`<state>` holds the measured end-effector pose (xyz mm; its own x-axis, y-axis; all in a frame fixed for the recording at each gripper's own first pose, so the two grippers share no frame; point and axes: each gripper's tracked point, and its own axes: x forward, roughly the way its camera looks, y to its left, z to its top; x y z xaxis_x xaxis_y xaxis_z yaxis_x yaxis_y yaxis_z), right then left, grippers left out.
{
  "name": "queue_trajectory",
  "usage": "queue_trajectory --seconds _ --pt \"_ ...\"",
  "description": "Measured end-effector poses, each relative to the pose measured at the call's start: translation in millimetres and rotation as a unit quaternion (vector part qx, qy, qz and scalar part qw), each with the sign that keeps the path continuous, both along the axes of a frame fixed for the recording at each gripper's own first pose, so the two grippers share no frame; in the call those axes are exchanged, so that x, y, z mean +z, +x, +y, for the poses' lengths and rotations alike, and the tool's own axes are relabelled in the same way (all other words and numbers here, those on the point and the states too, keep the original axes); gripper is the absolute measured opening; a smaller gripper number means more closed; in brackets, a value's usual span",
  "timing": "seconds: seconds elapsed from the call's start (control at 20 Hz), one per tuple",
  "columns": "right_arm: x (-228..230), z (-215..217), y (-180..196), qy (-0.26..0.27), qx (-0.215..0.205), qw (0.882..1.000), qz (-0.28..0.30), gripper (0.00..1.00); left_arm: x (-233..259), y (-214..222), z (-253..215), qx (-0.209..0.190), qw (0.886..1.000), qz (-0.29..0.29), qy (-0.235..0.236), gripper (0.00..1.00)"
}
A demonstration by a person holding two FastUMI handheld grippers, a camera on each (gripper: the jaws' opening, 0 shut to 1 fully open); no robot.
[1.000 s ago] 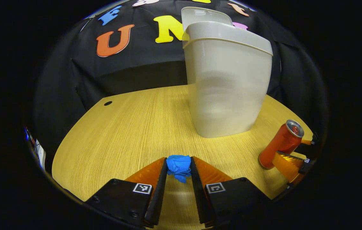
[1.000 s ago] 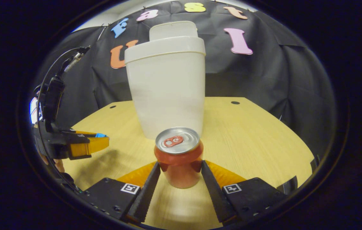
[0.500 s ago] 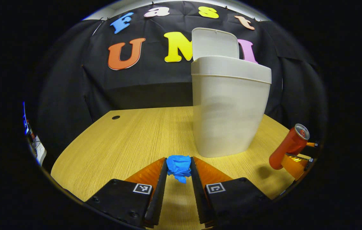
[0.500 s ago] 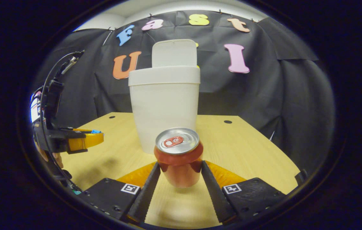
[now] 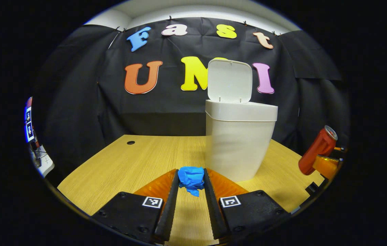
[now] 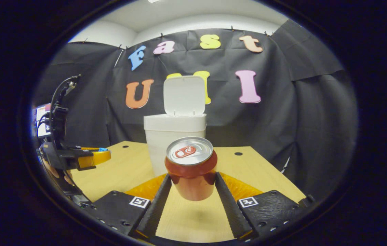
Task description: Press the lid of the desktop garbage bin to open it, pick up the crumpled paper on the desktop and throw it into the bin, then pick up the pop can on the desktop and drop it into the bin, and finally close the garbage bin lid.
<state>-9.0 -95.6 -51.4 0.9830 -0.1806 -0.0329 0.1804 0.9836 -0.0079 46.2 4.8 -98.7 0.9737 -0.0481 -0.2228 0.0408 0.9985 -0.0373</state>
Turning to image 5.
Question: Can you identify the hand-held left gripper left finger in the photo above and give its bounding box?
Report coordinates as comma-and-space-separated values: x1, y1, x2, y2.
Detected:
91, 168, 180, 245

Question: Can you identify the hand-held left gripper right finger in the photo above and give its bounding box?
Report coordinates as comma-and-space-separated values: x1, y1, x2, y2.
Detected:
203, 168, 291, 241

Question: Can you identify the red pop can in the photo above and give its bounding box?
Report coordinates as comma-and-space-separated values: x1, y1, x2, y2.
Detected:
298, 125, 338, 176

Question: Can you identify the blue paper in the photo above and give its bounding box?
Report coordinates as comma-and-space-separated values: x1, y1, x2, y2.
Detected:
177, 166, 205, 197

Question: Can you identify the white desktop garbage bin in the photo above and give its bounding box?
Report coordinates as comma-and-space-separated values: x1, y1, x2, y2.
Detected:
205, 59, 278, 182

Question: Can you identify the white side table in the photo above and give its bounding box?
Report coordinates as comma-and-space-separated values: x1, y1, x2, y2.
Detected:
29, 145, 55, 177

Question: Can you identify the computer monitor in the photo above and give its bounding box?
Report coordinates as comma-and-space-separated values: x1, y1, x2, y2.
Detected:
25, 97, 36, 143

